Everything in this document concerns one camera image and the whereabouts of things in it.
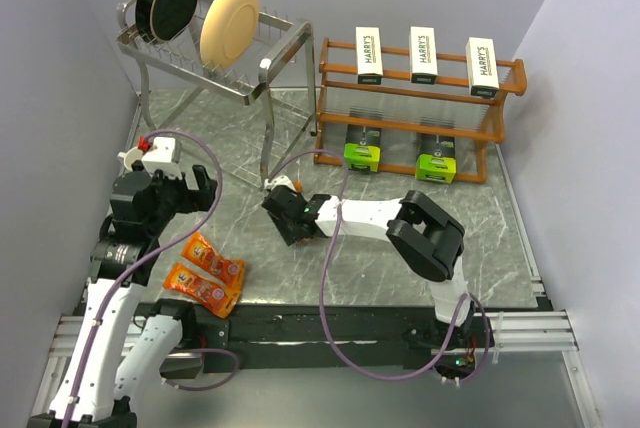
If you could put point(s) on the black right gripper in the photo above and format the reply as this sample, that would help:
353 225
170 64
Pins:
290 236

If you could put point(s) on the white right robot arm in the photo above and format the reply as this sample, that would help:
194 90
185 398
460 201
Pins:
428 239

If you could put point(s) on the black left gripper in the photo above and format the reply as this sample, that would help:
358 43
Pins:
193 199

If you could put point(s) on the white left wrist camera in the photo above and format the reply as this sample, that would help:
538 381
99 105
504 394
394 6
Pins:
162 154

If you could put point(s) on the white Harry's box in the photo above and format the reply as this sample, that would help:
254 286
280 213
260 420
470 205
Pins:
369 56
481 65
422 55

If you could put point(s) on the orange wooden shelf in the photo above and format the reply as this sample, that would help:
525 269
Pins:
397 104

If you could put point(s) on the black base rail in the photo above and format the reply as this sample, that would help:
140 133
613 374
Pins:
292 336

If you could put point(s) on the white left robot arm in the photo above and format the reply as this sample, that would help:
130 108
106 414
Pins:
101 384

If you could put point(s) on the beige round plate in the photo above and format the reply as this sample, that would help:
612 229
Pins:
227 31

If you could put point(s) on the chrome dish rack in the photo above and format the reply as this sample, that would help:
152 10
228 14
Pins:
276 43

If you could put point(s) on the black green razor box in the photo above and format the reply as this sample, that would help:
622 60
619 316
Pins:
436 160
362 148

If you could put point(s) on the white ceramic mug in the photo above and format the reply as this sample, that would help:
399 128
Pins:
129 157

